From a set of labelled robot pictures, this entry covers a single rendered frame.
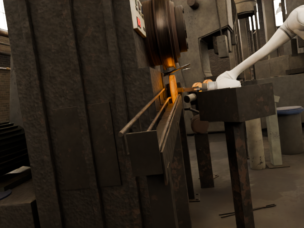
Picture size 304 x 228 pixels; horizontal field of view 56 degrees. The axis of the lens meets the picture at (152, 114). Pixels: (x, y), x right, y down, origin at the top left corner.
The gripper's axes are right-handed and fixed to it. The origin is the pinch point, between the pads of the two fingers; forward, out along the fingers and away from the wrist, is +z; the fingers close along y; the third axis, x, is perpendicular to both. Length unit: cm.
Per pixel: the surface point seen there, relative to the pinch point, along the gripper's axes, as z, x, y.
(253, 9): -214, 254, 831
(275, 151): -76, -55, 52
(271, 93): -43, -3, -68
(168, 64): 3.3, 16.1, -19.3
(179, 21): -4.5, 39.2, -24.8
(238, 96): -29, -3, -79
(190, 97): -8.5, -6.1, 25.1
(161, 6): 5, 47, -31
